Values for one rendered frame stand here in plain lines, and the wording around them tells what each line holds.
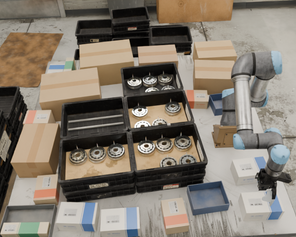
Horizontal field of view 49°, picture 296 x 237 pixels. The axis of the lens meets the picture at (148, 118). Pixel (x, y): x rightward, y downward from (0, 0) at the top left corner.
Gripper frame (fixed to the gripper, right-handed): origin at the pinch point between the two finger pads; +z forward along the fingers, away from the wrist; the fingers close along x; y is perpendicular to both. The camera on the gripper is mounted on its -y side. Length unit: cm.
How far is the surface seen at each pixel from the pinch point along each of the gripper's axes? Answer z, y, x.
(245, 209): 9.2, 9.9, 3.9
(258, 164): 9.3, -4.4, -23.5
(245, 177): 11.0, 4.7, -16.2
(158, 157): 5, 54, -29
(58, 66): 9, 126, -126
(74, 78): -2, 108, -97
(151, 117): 5, 56, -61
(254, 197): 9.2, 3.4, -2.8
